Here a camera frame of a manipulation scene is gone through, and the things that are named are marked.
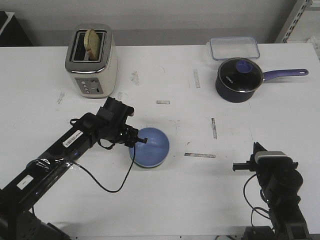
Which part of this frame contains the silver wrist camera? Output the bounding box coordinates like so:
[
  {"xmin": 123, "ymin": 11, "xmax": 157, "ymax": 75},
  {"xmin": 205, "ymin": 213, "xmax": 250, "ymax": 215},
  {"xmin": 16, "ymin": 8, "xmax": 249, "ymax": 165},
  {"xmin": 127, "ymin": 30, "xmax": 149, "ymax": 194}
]
[
  {"xmin": 126, "ymin": 106, "xmax": 135, "ymax": 117},
  {"xmin": 254, "ymin": 151, "xmax": 288, "ymax": 164}
]

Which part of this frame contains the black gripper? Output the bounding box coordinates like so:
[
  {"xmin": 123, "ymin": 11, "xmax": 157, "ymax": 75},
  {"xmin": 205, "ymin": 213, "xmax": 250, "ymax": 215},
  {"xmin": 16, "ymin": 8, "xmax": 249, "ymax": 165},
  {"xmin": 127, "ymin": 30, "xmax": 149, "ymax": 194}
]
[
  {"xmin": 115, "ymin": 124, "xmax": 148, "ymax": 147},
  {"xmin": 232, "ymin": 142, "xmax": 298, "ymax": 175}
]

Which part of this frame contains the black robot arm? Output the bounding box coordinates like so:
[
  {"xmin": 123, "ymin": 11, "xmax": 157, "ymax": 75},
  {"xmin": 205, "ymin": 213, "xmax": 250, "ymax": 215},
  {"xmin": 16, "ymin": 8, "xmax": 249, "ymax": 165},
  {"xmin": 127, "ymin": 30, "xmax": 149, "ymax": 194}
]
[
  {"xmin": 232, "ymin": 142, "xmax": 311, "ymax": 240},
  {"xmin": 0, "ymin": 97, "xmax": 170, "ymax": 240}
]

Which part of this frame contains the white slotted shelf upright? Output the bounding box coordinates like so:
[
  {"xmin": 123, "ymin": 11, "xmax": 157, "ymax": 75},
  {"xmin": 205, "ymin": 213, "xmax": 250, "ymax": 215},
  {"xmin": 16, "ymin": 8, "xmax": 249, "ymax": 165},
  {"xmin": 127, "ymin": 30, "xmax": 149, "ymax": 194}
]
[{"xmin": 274, "ymin": 0, "xmax": 320, "ymax": 44}]

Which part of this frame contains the toasted bread slice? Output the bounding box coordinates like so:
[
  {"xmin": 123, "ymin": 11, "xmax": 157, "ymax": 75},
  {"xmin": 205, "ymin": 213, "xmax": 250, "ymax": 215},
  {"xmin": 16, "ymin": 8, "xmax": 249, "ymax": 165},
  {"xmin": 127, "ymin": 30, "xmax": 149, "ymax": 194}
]
[{"xmin": 83, "ymin": 29, "xmax": 101, "ymax": 61}]

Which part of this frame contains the dark blue saucepan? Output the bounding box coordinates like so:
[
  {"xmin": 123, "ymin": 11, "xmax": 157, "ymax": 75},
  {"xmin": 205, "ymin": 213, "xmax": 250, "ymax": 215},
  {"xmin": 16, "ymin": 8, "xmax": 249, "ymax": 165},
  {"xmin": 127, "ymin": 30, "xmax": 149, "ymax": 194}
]
[{"xmin": 215, "ymin": 57, "xmax": 309, "ymax": 103}]

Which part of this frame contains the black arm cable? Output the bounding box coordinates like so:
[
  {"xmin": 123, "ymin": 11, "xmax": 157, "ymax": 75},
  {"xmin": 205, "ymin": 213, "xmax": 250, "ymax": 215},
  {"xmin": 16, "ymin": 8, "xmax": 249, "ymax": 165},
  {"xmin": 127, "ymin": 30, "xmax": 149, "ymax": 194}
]
[
  {"xmin": 65, "ymin": 144, "xmax": 137, "ymax": 193},
  {"xmin": 243, "ymin": 173, "xmax": 272, "ymax": 227}
]

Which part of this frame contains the cream and steel toaster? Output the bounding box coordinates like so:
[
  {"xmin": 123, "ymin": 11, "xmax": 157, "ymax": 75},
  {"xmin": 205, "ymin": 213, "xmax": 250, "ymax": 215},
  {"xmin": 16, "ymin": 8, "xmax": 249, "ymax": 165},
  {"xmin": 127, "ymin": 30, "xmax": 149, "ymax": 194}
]
[{"xmin": 65, "ymin": 23, "xmax": 118, "ymax": 99}]

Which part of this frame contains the clear plastic food container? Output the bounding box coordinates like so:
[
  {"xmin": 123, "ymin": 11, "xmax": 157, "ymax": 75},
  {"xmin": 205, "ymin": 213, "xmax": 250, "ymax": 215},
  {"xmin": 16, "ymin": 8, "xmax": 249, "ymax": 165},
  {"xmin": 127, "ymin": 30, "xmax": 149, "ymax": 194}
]
[{"xmin": 208, "ymin": 36, "xmax": 260, "ymax": 61}]

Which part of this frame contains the glass pot lid blue knob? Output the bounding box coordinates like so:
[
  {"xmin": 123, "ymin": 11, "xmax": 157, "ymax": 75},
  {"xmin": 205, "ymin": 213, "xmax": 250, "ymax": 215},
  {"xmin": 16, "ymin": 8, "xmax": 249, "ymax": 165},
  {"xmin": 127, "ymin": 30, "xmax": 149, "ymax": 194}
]
[{"xmin": 217, "ymin": 57, "xmax": 263, "ymax": 93}]

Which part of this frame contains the light green bowl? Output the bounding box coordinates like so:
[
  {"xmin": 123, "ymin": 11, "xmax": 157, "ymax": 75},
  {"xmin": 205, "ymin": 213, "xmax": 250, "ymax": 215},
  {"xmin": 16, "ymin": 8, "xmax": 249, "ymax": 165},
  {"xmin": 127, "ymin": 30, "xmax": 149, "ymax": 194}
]
[{"xmin": 136, "ymin": 165, "xmax": 162, "ymax": 171}]

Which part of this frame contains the light blue bowl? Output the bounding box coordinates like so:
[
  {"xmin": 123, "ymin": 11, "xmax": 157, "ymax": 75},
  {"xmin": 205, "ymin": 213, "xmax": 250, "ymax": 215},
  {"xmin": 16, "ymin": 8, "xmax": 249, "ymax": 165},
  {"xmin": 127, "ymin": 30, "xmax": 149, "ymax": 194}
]
[{"xmin": 134, "ymin": 127, "xmax": 170, "ymax": 168}]

